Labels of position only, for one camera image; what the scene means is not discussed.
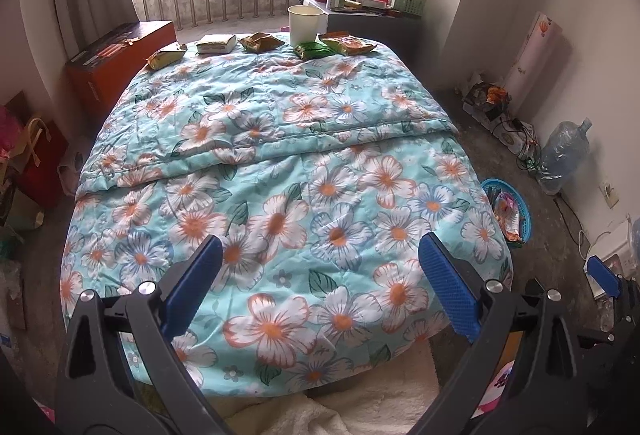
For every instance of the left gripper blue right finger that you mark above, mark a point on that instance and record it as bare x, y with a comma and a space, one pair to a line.
486, 312

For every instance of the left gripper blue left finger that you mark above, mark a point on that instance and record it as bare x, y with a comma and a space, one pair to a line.
96, 391

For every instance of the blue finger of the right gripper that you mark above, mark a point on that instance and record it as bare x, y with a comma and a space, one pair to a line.
602, 280

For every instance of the purple pink snack bag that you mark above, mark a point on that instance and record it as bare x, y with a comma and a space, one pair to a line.
508, 216

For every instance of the white water dispenser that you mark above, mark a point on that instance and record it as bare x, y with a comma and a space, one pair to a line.
616, 250

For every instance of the pink floral pillow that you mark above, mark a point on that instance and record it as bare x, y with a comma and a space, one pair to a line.
493, 393

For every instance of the blue plastic waste basket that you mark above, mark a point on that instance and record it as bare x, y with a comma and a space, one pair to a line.
492, 186

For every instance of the large clear water jug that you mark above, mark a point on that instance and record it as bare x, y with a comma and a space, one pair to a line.
566, 148

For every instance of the floral blue quilt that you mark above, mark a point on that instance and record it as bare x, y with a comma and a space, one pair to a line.
318, 177

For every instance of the white power strip box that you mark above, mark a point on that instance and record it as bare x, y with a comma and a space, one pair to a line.
514, 134

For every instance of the red gift bag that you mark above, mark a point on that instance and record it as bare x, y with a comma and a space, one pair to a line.
31, 151

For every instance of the orange red box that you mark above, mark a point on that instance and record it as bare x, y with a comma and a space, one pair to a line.
101, 72

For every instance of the yellow snack packet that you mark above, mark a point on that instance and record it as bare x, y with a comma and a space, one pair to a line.
165, 56

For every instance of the rolled floral wallpaper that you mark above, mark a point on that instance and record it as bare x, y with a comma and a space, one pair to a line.
539, 43

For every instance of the white cream snack packet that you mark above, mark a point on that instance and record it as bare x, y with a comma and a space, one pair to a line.
216, 44

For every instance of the brown snack packet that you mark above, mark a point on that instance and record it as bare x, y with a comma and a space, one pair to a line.
260, 42

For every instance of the grey cabinet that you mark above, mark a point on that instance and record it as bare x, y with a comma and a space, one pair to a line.
401, 34

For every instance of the green small snack packet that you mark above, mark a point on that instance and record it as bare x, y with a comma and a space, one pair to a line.
312, 50

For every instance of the orange snack packet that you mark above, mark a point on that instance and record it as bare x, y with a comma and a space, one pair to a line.
345, 44

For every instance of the green plastic basket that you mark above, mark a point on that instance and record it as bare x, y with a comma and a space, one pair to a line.
413, 8

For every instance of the white paper cup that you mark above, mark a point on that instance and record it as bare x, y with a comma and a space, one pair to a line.
303, 22

